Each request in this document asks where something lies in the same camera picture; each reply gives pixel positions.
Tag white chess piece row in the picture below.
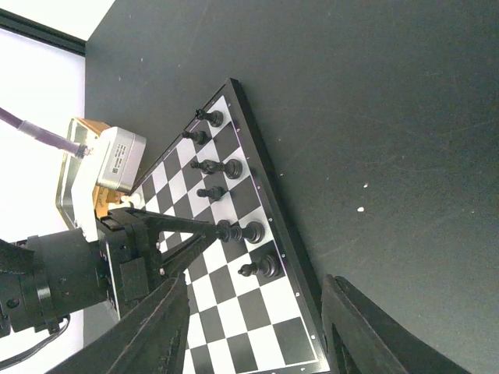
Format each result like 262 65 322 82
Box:
120 193 143 207

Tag black and silver chessboard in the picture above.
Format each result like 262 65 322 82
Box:
134 79 330 373

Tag gold metal tin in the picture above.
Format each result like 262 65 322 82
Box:
55 117 109 230

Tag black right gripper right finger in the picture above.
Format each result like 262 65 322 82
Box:
321 274 468 374

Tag black pawn chess piece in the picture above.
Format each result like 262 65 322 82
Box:
181 131 210 145

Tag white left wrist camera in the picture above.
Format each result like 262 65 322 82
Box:
71 127 147 242

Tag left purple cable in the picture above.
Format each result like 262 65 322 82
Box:
0 107 94 159

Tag left black corner frame post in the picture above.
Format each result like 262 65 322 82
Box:
1 9 86 57

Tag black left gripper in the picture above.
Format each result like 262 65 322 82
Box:
96 208 218 308

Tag black rook chess piece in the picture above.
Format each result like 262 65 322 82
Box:
195 109 224 128

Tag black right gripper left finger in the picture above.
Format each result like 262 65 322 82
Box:
50 273 190 374

